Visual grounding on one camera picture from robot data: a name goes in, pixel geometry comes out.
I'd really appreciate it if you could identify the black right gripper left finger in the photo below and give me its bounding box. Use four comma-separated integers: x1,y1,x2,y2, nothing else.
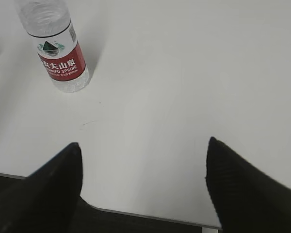
0,143,82,233

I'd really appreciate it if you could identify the Nongfu Spring water bottle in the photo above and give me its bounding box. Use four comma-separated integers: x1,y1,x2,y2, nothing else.
15,0,90,93

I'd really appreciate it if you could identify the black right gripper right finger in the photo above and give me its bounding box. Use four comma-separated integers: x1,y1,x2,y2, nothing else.
205,137,291,233

